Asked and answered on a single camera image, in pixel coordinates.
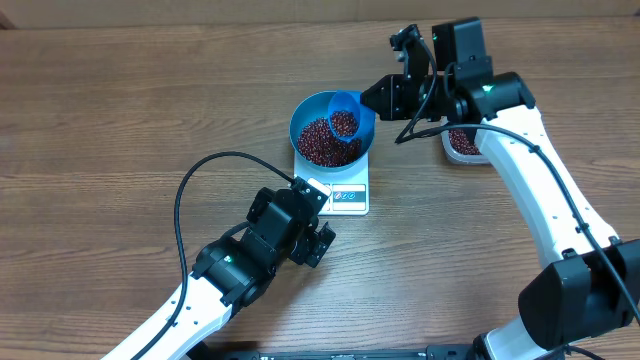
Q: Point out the red adzuki beans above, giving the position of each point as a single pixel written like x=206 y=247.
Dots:
x=319 y=145

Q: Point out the teal blue bowl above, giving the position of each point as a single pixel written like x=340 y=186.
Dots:
x=316 y=106

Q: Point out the white digital kitchen scale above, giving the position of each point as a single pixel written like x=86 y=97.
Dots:
x=349 y=185

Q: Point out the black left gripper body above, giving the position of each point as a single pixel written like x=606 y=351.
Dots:
x=311 y=249

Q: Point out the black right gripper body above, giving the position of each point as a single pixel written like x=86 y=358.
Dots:
x=409 y=99

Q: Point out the blue plastic measuring scoop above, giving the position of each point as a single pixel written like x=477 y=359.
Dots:
x=345 y=107

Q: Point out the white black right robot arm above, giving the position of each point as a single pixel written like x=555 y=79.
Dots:
x=589 y=282

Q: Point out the clear plastic container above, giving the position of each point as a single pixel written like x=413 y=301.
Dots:
x=460 y=150

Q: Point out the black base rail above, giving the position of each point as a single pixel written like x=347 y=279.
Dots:
x=433 y=352

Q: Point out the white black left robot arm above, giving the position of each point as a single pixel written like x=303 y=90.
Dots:
x=231 y=274

